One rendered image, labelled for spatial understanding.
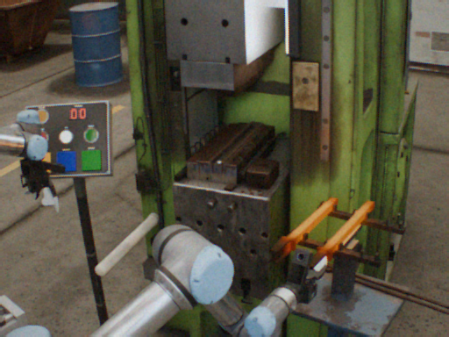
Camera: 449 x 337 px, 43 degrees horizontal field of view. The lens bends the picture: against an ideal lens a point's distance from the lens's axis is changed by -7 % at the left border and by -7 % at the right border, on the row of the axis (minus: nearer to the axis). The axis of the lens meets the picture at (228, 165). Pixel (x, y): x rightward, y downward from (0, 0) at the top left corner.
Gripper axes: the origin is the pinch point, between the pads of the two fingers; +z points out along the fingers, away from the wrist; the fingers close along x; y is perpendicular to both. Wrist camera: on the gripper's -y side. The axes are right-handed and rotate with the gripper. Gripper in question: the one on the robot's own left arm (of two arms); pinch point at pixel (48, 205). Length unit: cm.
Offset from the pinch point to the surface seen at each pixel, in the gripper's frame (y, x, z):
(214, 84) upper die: -54, 32, -35
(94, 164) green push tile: -24.4, -3.3, -6.1
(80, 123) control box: -26.8, -13.2, -19.6
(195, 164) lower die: -51, 23, -4
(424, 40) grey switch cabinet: -560, -111, 56
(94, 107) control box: -32.8, -11.2, -24.5
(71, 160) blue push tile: -18.9, -10.4, -7.9
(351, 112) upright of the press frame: -83, 69, -25
